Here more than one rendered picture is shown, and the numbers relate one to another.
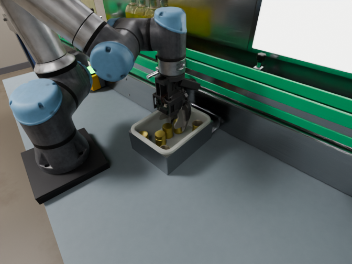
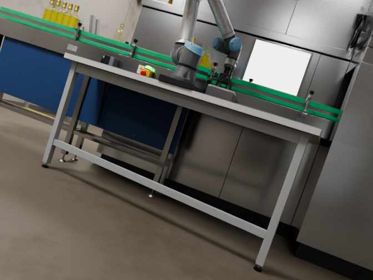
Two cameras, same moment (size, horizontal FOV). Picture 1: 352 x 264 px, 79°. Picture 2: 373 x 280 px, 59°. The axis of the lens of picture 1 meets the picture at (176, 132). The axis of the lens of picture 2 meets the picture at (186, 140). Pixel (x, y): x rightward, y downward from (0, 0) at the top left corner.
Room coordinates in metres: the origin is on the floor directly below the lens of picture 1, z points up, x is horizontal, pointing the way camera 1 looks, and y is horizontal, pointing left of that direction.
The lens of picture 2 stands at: (-1.23, 1.24, 0.60)
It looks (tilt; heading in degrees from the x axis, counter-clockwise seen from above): 4 degrees down; 328
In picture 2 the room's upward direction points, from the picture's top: 19 degrees clockwise
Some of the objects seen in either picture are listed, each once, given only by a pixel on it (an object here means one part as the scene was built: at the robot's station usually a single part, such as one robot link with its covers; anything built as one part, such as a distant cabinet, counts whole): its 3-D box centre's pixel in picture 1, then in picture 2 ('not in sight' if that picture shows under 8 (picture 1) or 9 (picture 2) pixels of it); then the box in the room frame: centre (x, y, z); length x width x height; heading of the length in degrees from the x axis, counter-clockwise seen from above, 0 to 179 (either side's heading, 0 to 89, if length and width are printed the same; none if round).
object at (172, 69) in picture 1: (172, 65); (231, 63); (0.55, 0.00, 1.02); 0.08 x 0.08 x 0.05
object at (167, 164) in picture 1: (177, 130); (220, 98); (0.55, -0.01, 0.79); 0.27 x 0.17 x 0.08; 136
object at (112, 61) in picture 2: not in sight; (110, 63); (1.12, 0.59, 0.79); 0.08 x 0.08 x 0.08; 46
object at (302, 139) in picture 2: not in sight; (157, 152); (0.45, 0.36, 0.36); 1.51 x 0.09 x 0.71; 37
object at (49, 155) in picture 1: (59, 143); (184, 74); (0.46, 0.35, 0.83); 0.15 x 0.15 x 0.10
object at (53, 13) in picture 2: not in sight; (54, 17); (1.74, 0.96, 1.02); 0.06 x 0.06 x 0.28; 46
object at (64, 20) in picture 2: not in sight; (66, 21); (1.66, 0.87, 1.02); 0.06 x 0.06 x 0.28; 46
